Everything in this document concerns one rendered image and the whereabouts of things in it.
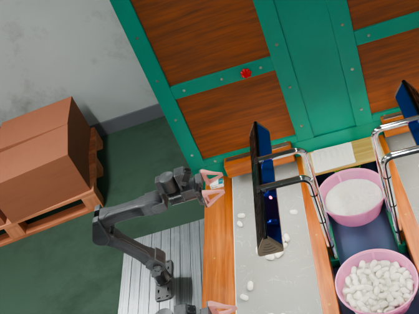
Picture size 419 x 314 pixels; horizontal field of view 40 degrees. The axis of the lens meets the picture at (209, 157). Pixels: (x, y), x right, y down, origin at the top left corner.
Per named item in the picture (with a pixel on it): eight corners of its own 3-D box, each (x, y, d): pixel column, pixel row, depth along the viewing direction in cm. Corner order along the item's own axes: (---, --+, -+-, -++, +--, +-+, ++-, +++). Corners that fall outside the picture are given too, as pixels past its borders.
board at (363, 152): (305, 178, 238) (304, 176, 237) (301, 156, 249) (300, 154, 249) (385, 158, 230) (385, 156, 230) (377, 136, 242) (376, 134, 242)
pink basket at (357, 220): (363, 243, 213) (358, 225, 208) (308, 217, 233) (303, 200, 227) (404, 198, 223) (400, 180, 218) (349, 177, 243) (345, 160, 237)
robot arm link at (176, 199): (181, 180, 206) (163, 185, 207) (181, 190, 202) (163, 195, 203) (187, 194, 210) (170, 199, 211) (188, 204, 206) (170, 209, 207)
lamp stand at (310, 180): (290, 277, 213) (255, 192, 187) (285, 238, 228) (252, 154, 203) (341, 266, 209) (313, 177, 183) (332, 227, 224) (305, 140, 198)
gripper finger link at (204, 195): (220, 175, 202) (195, 182, 204) (222, 188, 197) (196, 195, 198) (226, 189, 206) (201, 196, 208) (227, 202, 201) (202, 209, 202)
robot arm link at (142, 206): (160, 185, 209) (85, 209, 214) (160, 202, 202) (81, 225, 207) (173, 209, 217) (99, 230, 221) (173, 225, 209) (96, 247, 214)
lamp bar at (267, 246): (259, 257, 176) (252, 242, 172) (250, 137, 225) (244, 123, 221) (284, 252, 174) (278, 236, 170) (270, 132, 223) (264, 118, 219)
